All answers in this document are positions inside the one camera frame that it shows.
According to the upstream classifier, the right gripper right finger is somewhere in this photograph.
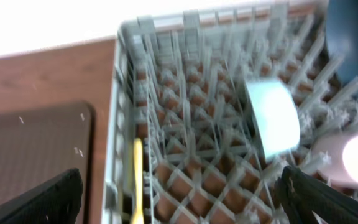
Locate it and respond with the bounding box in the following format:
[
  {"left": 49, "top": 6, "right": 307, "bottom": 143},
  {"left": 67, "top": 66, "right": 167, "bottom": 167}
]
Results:
[{"left": 274, "top": 166, "right": 358, "bottom": 224}]

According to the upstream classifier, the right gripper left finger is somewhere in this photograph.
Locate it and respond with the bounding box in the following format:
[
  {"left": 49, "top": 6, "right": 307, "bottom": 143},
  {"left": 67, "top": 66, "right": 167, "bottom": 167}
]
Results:
[{"left": 0, "top": 168, "right": 83, "bottom": 224}]

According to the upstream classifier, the white pink cup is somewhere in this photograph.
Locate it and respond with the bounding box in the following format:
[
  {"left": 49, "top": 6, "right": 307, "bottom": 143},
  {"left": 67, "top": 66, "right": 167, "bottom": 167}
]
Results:
[{"left": 312, "top": 134, "right": 358, "bottom": 188}]

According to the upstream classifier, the yellow plastic spoon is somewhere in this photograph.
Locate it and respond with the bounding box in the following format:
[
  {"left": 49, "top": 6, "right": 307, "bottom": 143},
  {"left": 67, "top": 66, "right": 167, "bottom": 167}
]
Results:
[{"left": 131, "top": 138, "right": 144, "bottom": 224}]

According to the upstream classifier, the light blue rice bowl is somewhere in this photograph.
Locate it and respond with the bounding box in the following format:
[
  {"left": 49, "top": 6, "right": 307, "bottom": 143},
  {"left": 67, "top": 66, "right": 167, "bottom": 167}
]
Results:
[{"left": 244, "top": 78, "right": 300, "bottom": 161}]

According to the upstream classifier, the dark blue plate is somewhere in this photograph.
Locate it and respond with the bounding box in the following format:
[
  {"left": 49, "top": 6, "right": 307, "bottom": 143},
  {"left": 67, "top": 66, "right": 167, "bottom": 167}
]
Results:
[{"left": 325, "top": 0, "right": 358, "bottom": 96}]

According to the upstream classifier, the grey dishwasher rack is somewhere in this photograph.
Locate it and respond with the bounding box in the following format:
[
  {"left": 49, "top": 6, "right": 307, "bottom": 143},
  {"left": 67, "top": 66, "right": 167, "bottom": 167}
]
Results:
[{"left": 101, "top": 1, "right": 358, "bottom": 223}]

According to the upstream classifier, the dark brown serving tray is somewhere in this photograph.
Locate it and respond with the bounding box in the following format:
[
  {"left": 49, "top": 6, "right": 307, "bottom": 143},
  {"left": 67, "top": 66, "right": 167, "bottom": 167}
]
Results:
[{"left": 0, "top": 101, "right": 94, "bottom": 223}]

